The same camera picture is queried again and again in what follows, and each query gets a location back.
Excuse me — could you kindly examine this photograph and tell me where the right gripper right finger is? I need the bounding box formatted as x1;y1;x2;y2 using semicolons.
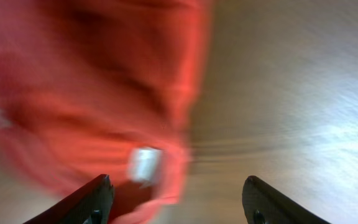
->
242;175;329;224

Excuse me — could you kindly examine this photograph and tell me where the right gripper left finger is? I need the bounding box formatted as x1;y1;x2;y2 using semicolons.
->
24;174;114;224

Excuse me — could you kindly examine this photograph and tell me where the orange red t-shirt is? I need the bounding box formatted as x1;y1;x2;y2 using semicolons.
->
0;0;213;223

